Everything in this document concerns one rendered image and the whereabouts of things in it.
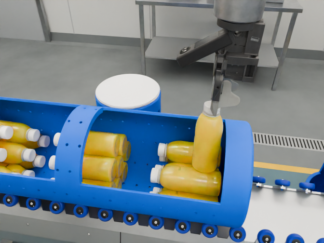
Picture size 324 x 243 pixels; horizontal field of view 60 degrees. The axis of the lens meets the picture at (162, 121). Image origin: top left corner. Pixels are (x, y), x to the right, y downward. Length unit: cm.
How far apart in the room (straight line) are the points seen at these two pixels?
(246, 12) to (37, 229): 85
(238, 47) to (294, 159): 206
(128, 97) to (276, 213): 69
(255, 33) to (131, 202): 47
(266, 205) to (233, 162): 34
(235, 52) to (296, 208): 58
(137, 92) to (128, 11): 296
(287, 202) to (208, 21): 322
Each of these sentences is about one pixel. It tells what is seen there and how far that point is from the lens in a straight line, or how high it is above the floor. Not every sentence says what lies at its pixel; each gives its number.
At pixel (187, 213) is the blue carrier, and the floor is 108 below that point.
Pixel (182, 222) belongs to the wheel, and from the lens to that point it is 83.
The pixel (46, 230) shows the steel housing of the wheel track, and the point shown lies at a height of 87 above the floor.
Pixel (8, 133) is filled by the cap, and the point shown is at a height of 114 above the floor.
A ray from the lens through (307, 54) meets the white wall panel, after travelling 427.
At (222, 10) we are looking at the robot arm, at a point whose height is 152.
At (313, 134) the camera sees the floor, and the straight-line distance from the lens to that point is 292.
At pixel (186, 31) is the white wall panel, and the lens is 403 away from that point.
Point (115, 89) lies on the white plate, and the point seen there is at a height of 104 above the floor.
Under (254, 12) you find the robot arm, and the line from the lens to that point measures 54.
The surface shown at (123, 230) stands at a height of 92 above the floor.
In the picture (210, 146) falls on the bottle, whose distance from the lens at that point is 68.
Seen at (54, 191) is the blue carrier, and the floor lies 109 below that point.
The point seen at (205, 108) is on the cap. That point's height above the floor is 130.
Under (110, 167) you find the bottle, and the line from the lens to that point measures 76.
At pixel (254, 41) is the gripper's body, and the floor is 147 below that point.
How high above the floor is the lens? 167
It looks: 38 degrees down
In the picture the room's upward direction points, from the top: straight up
